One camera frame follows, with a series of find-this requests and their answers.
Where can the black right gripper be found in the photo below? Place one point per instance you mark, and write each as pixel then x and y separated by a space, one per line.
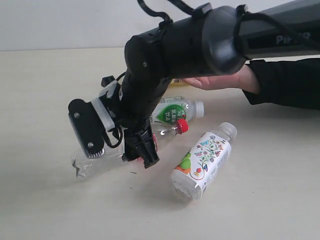
pixel 138 95

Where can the clear bottle red cap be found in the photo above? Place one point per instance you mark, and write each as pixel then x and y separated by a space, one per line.
pixel 110 158

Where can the green label drink bottle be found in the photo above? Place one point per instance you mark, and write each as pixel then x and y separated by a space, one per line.
pixel 171 109

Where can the floral label clear bottle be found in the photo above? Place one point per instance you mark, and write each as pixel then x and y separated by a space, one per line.
pixel 200 165

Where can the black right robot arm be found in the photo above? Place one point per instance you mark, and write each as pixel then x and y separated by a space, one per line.
pixel 210 41

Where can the black sleeved forearm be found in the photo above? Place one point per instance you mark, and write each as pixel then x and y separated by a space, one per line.
pixel 287 83

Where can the person's open hand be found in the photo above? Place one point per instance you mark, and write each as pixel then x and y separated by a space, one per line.
pixel 244 79

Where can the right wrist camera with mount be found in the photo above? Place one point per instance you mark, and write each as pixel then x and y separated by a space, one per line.
pixel 93 125

